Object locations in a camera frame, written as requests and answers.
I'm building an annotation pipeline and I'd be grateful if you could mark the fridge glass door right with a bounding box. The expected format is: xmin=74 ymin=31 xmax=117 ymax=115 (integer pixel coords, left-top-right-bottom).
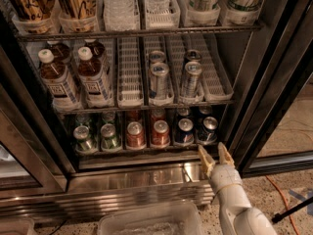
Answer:
xmin=227 ymin=0 xmax=313 ymax=176

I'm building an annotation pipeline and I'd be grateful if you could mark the black tripod leg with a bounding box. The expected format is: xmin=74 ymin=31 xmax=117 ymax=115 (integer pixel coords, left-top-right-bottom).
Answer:
xmin=272 ymin=197 xmax=313 ymax=223

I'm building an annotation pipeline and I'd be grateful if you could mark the silver tall can left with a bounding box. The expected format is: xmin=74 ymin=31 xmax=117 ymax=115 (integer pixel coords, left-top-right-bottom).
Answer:
xmin=149 ymin=62 xmax=169 ymax=100

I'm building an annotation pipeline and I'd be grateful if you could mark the tea bottle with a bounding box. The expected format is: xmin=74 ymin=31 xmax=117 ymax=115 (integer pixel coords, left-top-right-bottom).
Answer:
xmin=38 ymin=49 xmax=82 ymax=111
xmin=77 ymin=47 xmax=111 ymax=108

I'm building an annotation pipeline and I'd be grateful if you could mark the green soda can left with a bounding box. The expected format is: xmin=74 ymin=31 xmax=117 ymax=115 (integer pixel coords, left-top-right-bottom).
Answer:
xmin=73 ymin=125 xmax=98 ymax=154

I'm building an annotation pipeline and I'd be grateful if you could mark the silver tall can right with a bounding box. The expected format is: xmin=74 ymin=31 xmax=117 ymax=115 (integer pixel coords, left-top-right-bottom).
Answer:
xmin=180 ymin=62 xmax=202 ymax=98

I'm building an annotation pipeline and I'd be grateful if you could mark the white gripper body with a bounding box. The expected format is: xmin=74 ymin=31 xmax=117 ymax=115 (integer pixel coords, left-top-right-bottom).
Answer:
xmin=208 ymin=164 xmax=243 ymax=194

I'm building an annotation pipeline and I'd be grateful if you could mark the blue pepsi can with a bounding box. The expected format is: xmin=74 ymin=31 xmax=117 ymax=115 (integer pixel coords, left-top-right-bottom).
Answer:
xmin=198 ymin=117 xmax=218 ymax=144
xmin=174 ymin=118 xmax=194 ymax=146

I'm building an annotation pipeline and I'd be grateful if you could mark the clear plastic bin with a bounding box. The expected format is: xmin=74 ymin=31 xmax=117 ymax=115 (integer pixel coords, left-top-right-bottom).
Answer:
xmin=97 ymin=201 xmax=204 ymax=235

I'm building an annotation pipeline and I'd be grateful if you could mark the red soda can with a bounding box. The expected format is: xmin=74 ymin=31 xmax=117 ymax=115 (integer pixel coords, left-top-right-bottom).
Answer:
xmin=126 ymin=121 xmax=146 ymax=149
xmin=152 ymin=120 xmax=170 ymax=147

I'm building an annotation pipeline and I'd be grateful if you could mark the stainless fridge base grille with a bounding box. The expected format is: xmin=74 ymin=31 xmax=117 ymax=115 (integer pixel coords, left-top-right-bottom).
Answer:
xmin=0 ymin=163 xmax=214 ymax=220

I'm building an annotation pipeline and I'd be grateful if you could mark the orange cable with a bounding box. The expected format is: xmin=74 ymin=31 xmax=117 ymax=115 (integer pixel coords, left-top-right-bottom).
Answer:
xmin=265 ymin=174 xmax=301 ymax=235

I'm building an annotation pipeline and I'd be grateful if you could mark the silver tall can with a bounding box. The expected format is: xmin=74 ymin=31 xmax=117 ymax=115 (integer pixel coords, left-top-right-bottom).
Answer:
xmin=180 ymin=62 xmax=202 ymax=98
xmin=149 ymin=62 xmax=169 ymax=100

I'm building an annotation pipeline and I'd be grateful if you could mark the green soda can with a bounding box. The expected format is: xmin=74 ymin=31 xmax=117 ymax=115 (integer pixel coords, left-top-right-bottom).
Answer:
xmin=101 ymin=123 xmax=121 ymax=152
xmin=73 ymin=125 xmax=98 ymax=154

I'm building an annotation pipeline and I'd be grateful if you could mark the tea bottle front right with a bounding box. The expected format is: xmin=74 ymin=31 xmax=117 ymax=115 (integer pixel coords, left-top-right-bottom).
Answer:
xmin=77 ymin=47 xmax=111 ymax=108

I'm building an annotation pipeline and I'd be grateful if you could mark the green soda can right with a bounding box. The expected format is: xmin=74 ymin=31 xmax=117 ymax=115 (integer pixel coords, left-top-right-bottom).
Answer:
xmin=101 ymin=123 xmax=121 ymax=152

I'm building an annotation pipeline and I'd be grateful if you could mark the red soda can right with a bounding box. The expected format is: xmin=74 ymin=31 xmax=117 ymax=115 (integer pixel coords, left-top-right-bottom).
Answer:
xmin=152 ymin=120 xmax=170 ymax=147

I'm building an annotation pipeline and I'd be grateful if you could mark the red soda can left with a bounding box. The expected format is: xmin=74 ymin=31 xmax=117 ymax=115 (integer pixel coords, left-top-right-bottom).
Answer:
xmin=126 ymin=121 xmax=146 ymax=149

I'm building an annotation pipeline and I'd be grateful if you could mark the tea bottle front left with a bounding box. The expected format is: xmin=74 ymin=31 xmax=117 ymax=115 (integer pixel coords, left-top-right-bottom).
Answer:
xmin=38 ymin=49 xmax=82 ymax=111

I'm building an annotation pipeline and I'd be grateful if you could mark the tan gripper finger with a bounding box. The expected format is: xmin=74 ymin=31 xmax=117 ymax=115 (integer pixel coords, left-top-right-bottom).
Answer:
xmin=198 ymin=145 xmax=215 ymax=177
xmin=218 ymin=142 xmax=235 ymax=167

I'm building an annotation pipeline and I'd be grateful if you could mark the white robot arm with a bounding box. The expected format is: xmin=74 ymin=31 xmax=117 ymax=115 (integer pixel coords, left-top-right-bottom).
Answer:
xmin=198 ymin=142 xmax=278 ymax=235

